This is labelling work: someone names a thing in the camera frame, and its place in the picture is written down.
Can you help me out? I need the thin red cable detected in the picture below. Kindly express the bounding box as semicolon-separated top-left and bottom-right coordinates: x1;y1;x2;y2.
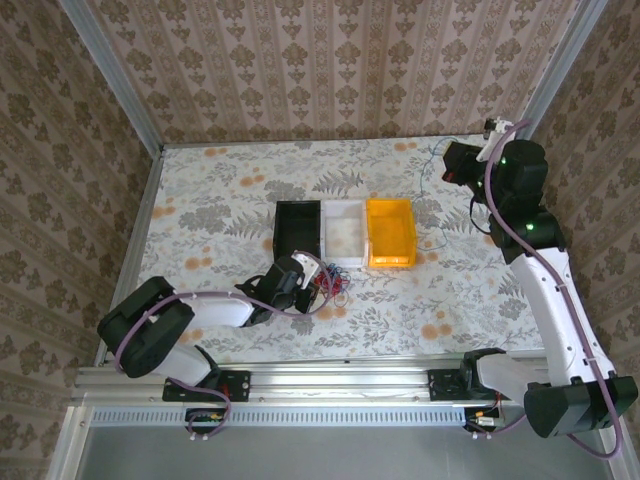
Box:
315;272;346;299
319;264;351;294

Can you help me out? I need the thick red tube cable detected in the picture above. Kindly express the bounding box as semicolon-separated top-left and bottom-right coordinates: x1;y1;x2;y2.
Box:
303;269;332;297

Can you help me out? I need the thin blue cable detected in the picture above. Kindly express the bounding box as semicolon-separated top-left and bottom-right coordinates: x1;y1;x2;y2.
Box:
324;272;354;309

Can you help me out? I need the black plastic bin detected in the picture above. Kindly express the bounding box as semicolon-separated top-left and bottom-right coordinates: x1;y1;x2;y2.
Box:
273;200;324;264

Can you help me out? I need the white plastic bin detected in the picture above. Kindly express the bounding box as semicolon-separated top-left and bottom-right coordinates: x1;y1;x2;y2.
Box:
321;200;371;271

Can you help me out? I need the yellow plastic bin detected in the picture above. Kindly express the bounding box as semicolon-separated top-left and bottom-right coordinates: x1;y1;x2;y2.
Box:
366;198;417;270

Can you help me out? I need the floral tablecloth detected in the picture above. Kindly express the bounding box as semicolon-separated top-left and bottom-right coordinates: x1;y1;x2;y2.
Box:
107;137;566;362

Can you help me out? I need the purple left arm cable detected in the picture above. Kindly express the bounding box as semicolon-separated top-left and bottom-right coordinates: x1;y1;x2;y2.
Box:
114;291;321;374

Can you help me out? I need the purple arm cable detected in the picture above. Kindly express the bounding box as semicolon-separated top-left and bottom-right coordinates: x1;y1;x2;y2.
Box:
114;291;321;374
482;119;627;459

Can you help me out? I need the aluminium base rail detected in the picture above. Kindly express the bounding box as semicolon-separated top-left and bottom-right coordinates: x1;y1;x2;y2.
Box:
72;355;549;404

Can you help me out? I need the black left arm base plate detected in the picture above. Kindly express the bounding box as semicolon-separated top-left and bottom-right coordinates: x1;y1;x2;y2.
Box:
162;369;252;403

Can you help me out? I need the aluminium frame post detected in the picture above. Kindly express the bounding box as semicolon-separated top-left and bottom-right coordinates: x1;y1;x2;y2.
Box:
63;0;165;153
523;0;610;144

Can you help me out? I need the slotted grey cable duct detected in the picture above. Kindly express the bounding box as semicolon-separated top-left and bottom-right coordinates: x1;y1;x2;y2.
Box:
89;405;482;427

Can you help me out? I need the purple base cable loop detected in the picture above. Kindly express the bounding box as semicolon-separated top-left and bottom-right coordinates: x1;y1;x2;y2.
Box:
186;388;233;445
468;413;530;442

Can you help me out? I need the aluminium table side rail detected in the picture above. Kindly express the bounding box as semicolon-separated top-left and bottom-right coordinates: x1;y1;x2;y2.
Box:
93;146;165;372

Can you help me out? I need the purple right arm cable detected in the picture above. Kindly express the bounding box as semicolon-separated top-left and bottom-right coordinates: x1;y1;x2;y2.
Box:
482;119;627;459

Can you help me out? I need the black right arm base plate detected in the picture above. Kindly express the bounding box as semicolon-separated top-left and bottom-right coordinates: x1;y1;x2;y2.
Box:
427;367;501;402

